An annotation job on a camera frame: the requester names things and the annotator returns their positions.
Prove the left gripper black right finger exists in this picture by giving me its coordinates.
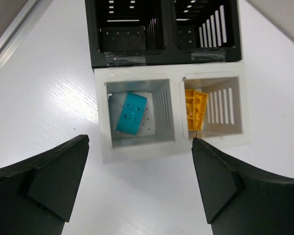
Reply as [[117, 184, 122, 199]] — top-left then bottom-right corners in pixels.
[[192, 138, 294, 235]]

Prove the teal flower lego brick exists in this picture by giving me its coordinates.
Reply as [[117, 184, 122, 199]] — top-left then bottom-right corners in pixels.
[[116, 93, 147, 135]]

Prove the black slotted container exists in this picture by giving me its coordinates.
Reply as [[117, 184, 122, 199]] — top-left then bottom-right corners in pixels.
[[85, 0, 242, 69]]

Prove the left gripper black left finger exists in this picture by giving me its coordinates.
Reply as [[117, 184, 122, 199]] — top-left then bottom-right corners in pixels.
[[0, 135, 89, 235]]

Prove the aluminium rail left side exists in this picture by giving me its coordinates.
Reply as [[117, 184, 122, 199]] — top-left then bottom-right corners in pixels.
[[0, 0, 52, 71]]

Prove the yellow rounded lego brick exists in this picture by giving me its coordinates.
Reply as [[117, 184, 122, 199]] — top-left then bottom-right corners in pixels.
[[185, 89, 208, 131]]

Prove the white slotted container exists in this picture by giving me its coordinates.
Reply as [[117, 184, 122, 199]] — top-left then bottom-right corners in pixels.
[[94, 62, 249, 164]]

